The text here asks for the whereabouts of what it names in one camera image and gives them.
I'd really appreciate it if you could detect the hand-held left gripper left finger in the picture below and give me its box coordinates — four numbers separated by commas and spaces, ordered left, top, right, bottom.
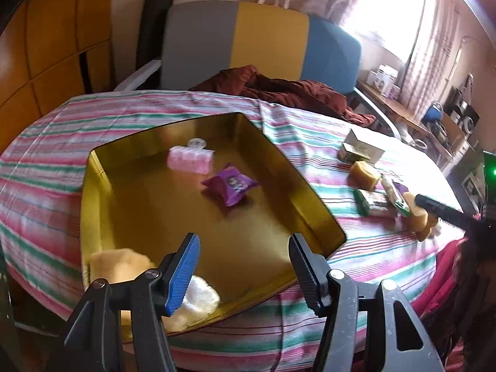
50, 232, 202, 372

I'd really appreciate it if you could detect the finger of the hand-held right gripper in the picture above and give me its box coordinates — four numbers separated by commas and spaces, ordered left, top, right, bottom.
414, 194, 481, 233

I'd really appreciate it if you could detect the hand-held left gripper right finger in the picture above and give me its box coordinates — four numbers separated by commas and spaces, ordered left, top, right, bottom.
288, 233, 446, 372

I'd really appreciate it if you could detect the green edged snack packet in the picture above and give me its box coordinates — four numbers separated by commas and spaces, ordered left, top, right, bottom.
380, 174, 413, 218

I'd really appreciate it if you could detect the gold metal tin box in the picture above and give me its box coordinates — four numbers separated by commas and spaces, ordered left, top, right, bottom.
79, 112, 347, 343

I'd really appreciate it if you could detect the pale yellow plush toy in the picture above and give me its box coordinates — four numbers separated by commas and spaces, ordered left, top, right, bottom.
90, 248, 221, 334

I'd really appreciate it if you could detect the red fuzzy blanket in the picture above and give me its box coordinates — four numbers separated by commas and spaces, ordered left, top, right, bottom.
418, 236, 496, 372

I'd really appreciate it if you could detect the black stereo radio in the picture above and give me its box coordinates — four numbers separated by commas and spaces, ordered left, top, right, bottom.
445, 85, 479, 132

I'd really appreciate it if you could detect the white cardboard box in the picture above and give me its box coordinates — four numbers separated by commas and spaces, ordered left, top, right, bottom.
345, 129, 385, 163

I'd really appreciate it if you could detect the purple snack packet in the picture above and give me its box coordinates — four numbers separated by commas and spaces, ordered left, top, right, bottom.
201, 163, 259, 207

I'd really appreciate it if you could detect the small green box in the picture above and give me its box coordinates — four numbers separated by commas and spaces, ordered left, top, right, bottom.
338, 143, 370, 163

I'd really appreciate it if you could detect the wooden desk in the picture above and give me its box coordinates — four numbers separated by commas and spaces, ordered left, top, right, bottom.
356, 81, 454, 156

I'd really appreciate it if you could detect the pink roll pack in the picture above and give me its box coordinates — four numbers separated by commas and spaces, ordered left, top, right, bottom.
167, 146, 215, 175

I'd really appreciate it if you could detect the tall white product box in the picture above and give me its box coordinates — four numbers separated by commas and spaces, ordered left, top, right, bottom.
378, 65, 400, 86

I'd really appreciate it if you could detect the striped pink green cloth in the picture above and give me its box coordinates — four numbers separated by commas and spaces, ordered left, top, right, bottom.
0, 90, 466, 372

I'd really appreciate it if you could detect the maroon cloth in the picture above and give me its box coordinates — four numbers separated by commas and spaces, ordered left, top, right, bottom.
190, 66, 376, 126

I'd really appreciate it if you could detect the grey yellow blue chair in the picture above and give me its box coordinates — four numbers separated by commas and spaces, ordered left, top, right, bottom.
114, 1, 404, 140

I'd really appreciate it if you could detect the black rolled mat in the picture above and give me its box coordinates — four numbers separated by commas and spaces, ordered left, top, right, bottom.
135, 0, 173, 90

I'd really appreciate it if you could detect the wooden cabinet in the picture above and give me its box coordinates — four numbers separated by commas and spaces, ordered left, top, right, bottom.
0, 0, 115, 156

